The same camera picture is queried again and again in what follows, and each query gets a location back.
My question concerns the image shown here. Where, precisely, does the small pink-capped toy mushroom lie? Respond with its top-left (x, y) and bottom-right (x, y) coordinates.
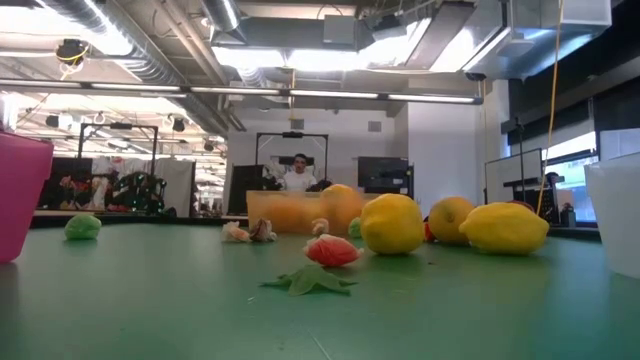
top-left (310, 216), bottom-right (331, 238)

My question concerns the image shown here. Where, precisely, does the yellow toy lemon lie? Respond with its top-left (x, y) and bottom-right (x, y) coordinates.
top-left (359, 192), bottom-right (426, 256)
top-left (458, 201), bottom-right (551, 256)

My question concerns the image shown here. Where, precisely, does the pink-white toy mushroom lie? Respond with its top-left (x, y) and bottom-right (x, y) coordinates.
top-left (221, 220), bottom-right (253, 244)

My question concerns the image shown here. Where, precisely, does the person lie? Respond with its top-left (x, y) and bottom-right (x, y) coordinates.
top-left (275, 152), bottom-right (320, 193)

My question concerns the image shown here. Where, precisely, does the black equipment cabinet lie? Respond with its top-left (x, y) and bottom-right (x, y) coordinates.
top-left (356, 155), bottom-right (416, 195)

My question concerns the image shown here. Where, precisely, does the orange plastic basket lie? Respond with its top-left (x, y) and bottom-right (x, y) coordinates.
top-left (245, 189), bottom-right (376, 237)

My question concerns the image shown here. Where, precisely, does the large red-capped toy mushroom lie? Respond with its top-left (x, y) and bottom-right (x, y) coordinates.
top-left (303, 232), bottom-right (365, 268)

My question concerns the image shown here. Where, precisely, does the black monitor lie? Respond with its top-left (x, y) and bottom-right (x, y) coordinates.
top-left (227, 164), bottom-right (266, 217)

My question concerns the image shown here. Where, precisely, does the long ceiling light bar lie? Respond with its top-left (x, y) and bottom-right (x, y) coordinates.
top-left (0, 77), bottom-right (485, 106)

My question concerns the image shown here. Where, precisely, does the white partition panel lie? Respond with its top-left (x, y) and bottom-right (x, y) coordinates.
top-left (152, 158), bottom-right (197, 217)

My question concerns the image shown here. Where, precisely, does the black background machine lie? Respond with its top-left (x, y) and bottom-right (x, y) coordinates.
top-left (112, 171), bottom-right (169, 215)

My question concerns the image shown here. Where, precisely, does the green table mat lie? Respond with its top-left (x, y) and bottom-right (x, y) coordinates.
top-left (0, 222), bottom-right (640, 360)

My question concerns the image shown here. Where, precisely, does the bright window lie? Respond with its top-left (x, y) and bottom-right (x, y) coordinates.
top-left (542, 130), bottom-right (600, 224)

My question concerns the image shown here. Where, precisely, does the black ceiling-mounted device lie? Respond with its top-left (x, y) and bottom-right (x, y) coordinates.
top-left (54, 38), bottom-right (91, 66)

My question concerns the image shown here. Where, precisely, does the clear plastic basket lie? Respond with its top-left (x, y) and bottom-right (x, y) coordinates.
top-left (583, 152), bottom-right (640, 280)

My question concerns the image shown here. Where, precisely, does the pink-red plastic basket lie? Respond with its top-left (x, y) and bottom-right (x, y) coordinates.
top-left (0, 130), bottom-right (55, 265)

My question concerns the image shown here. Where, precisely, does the spiral silver ventilation duct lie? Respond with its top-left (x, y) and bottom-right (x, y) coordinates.
top-left (44, 0), bottom-right (234, 136)

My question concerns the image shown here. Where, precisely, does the round silver ventilation duct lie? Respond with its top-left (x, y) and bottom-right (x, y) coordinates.
top-left (199, 0), bottom-right (249, 44)

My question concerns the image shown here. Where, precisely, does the rectangular silver ventilation duct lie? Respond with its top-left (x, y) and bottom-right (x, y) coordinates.
top-left (429, 0), bottom-right (614, 81)

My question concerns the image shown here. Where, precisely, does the yellow hanging cord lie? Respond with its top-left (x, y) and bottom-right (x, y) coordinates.
top-left (534, 0), bottom-right (565, 217)

